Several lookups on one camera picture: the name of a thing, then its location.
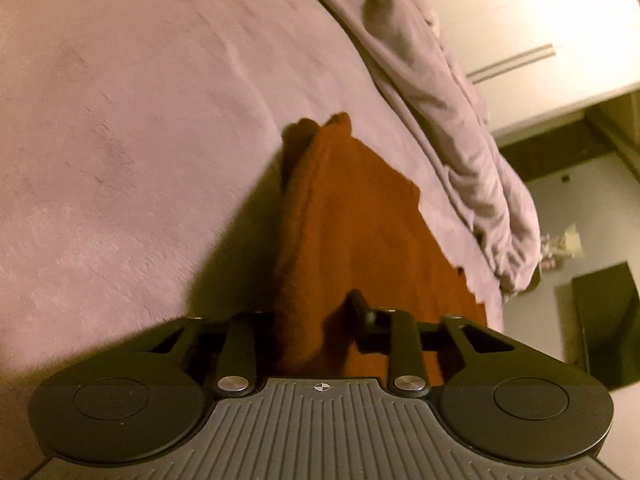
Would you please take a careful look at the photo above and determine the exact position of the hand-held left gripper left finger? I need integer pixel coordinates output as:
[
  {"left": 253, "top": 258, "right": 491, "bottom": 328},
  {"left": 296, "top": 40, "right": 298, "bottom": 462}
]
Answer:
[{"left": 127, "top": 311, "right": 274, "bottom": 394}]

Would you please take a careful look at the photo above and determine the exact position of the purple fleece bed blanket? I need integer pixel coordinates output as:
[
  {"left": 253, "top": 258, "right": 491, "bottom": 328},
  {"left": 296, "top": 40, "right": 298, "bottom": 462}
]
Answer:
[{"left": 0, "top": 0, "right": 507, "bottom": 392}]

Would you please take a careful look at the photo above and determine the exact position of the white wardrobe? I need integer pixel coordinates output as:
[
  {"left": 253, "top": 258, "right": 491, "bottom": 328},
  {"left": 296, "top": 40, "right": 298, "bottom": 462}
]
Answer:
[{"left": 413, "top": 0, "right": 640, "bottom": 137}]

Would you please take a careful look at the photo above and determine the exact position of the crumpled lilac duvet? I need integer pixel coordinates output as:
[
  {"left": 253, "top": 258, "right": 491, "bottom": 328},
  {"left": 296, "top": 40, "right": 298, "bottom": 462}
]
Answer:
[{"left": 279, "top": 0, "right": 544, "bottom": 297}]

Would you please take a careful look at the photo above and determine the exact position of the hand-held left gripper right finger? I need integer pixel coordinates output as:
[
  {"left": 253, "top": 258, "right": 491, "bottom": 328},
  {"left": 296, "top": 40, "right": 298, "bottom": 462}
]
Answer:
[{"left": 347, "top": 289, "right": 517, "bottom": 397}]

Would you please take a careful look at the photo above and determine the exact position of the orange towel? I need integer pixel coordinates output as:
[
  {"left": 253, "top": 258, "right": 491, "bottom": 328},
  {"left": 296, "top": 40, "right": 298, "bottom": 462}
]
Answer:
[{"left": 272, "top": 112, "right": 489, "bottom": 392}]

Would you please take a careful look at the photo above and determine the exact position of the black screen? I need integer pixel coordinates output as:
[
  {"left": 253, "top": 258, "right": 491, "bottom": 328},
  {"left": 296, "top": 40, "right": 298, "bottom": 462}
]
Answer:
[{"left": 569, "top": 261, "right": 640, "bottom": 392}]

